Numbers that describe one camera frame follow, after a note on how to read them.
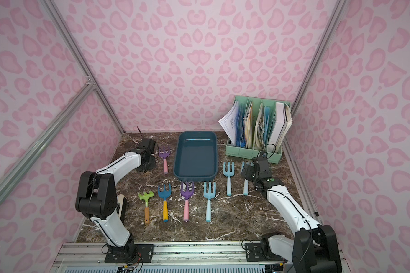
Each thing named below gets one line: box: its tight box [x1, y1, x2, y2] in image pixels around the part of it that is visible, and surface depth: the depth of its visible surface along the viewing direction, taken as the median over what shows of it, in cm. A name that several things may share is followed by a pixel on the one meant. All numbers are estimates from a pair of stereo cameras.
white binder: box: [267, 101, 287, 153], surface depth 95 cm
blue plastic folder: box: [235, 102, 247, 148], surface depth 101 cm
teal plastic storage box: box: [173, 130, 219, 181], surface depth 106 cm
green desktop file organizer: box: [226, 95, 291, 164], surface depth 100 cm
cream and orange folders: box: [243, 102, 254, 150], surface depth 98 cm
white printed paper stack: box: [218, 100, 240, 146], surface depth 97 cm
